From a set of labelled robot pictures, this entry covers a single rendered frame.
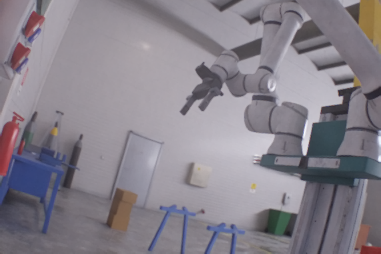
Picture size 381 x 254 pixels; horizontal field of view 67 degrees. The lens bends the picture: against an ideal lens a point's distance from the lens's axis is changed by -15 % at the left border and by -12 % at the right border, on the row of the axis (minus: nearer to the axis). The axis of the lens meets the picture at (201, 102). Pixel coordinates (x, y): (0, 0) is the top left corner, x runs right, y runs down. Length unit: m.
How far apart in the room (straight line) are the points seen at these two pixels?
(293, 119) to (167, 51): 9.22
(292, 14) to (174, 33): 9.29
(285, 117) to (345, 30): 0.67
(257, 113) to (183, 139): 8.91
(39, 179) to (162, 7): 7.36
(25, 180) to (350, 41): 5.19
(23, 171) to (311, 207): 4.74
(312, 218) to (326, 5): 1.00
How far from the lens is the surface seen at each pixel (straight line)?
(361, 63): 1.13
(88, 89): 9.70
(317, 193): 1.63
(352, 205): 1.45
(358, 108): 1.29
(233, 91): 1.52
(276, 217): 12.41
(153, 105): 10.18
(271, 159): 1.59
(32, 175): 5.60
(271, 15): 1.86
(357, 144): 1.25
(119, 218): 5.95
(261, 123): 1.69
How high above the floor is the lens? 1.25
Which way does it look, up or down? 14 degrees up
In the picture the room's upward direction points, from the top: 16 degrees clockwise
